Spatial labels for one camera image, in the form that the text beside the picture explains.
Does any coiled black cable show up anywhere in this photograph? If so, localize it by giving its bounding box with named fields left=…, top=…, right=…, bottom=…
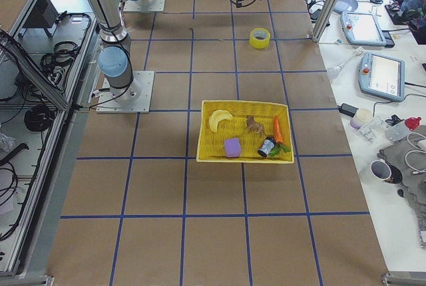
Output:
left=23, top=103, right=56, bottom=133

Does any grey cloth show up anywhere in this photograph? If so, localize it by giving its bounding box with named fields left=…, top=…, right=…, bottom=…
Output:
left=377, top=138, right=425, bottom=248

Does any yellow toy banana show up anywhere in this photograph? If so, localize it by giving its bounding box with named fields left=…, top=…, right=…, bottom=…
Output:
left=208, top=110, right=233, bottom=132

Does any lavender white jar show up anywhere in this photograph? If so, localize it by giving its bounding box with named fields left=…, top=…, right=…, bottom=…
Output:
left=350, top=108, right=373, bottom=129

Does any white mug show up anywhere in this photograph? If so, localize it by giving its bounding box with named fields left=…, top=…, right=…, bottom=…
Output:
left=369, top=160, right=403, bottom=184

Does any blue plate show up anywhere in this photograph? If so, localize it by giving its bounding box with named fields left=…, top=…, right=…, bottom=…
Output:
left=333, top=0, right=359, bottom=14

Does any orange toy carrot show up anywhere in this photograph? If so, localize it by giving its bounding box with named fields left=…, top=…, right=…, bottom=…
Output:
left=273, top=116, right=284, bottom=144

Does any lower teach pendant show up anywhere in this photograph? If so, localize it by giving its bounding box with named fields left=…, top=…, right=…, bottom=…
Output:
left=358, top=52, right=405, bottom=102

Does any purple foam block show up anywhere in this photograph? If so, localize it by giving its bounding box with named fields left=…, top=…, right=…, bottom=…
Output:
left=224, top=138, right=242, bottom=158

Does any black monitor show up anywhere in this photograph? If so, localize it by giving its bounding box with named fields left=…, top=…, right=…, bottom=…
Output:
left=19, top=0, right=59, bottom=37

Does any aluminium frame post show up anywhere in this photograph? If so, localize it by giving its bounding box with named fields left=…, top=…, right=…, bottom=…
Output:
left=311, top=0, right=337, bottom=43

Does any teach pendant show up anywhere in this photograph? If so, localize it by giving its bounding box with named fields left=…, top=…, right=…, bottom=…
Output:
left=358, top=52, right=405, bottom=102
left=340, top=11, right=387, bottom=47

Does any small dark can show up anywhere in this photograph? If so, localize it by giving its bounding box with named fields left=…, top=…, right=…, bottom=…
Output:
left=258, top=136, right=276, bottom=158

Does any brown toy animal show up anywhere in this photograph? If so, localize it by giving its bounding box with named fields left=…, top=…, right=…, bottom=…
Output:
left=246, top=116, right=266, bottom=137

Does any black power adapter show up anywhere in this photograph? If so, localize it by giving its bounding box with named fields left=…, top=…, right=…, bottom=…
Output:
left=338, top=103, right=359, bottom=118

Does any upper teach pendant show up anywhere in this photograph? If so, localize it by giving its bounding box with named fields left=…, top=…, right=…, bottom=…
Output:
left=340, top=11, right=387, bottom=47

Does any yellow plastic basket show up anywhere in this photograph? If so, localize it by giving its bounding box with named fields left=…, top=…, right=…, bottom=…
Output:
left=196, top=100, right=294, bottom=164

